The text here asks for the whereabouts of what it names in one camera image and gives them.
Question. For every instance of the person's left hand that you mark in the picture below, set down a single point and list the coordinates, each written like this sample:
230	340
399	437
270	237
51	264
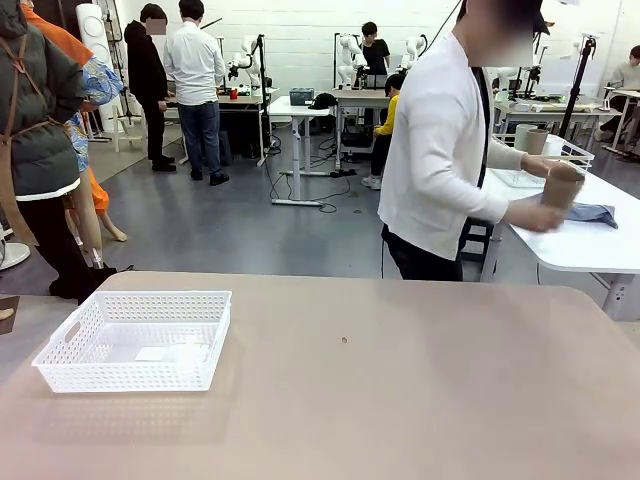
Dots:
536	165

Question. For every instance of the person's right hand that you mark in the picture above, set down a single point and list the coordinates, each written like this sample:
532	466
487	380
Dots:
542	220

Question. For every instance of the blue-gray towel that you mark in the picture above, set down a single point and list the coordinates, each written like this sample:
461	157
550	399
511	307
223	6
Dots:
595	214

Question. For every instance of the white perforated plastic basket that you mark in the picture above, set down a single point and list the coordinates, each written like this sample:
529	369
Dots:
125	376

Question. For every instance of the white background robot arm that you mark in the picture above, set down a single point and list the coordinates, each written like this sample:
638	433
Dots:
350	57
506	82
414	52
247	55

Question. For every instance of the person's right forearm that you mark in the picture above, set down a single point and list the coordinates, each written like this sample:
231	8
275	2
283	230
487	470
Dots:
500	212

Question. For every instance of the person's left forearm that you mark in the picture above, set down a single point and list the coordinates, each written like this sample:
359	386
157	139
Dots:
505	155

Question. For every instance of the white rectangular container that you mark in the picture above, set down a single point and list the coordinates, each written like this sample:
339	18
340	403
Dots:
554	146

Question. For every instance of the white rounded table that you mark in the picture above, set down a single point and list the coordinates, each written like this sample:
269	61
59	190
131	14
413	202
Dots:
590	245

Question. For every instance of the long beige work table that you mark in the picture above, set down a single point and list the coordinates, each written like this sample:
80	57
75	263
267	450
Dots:
550	107

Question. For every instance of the black stool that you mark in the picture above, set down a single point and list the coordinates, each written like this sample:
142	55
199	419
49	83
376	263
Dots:
475	235

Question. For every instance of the person in white cardigan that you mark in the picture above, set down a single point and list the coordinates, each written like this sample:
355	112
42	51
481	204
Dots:
435	150

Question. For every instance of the small white side table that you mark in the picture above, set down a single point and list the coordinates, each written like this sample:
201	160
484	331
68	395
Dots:
625	92

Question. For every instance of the seated person in gray top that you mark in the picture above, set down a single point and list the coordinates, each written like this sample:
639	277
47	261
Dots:
625	75

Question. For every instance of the person in yellow hoodie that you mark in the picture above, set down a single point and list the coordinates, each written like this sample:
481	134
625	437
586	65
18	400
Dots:
392	117

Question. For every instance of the wood-top table with white legs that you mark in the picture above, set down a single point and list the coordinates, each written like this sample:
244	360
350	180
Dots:
360	94

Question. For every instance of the person in black t-shirt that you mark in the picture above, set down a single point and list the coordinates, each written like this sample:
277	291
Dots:
375	55

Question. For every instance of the black baseball cap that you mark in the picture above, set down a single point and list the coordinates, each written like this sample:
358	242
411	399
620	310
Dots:
325	101

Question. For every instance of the gray plastic crate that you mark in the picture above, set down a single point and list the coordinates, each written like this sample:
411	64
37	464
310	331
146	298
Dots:
301	97

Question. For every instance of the white height-adjustable desk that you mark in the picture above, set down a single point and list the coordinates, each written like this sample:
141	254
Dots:
295	110

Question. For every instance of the black vertical stand pole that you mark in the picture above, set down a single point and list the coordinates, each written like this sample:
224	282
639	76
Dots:
260	65

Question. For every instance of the small red cup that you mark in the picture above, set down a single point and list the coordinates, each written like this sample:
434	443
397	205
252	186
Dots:
233	94

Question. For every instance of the man in white shirt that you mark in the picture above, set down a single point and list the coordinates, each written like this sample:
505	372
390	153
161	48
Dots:
192	65

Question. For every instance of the person in black hoodie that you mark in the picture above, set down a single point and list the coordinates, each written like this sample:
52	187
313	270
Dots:
145	75

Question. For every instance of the white wooden stool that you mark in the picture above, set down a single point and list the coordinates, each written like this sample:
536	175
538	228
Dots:
117	130

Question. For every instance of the mannequin in orange blue clothes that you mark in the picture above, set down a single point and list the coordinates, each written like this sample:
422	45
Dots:
102	82

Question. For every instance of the white standing air conditioner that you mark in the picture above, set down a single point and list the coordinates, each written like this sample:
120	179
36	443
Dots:
92	25

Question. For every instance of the mannequin in green puffer jacket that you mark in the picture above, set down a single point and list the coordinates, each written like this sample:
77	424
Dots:
40	100

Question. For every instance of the round white fan base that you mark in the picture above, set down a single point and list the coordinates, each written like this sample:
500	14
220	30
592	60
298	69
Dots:
12	256

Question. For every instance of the brown board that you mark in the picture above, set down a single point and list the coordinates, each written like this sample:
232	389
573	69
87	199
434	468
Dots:
10	320

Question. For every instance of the black camera tripod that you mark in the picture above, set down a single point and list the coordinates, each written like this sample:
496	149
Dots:
580	85

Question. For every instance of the wood-top table with black frame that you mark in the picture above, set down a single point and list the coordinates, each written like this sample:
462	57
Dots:
245	100

